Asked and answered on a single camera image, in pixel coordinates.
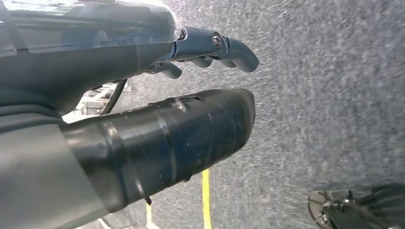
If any yellow floor tape square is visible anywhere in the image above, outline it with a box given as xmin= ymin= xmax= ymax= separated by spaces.
xmin=144 ymin=169 xmax=213 ymax=229

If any black robot foot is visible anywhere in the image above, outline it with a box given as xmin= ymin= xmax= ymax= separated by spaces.
xmin=307 ymin=183 xmax=405 ymax=229

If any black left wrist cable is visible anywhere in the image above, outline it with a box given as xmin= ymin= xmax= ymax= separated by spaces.
xmin=98 ymin=79 xmax=128 ymax=116

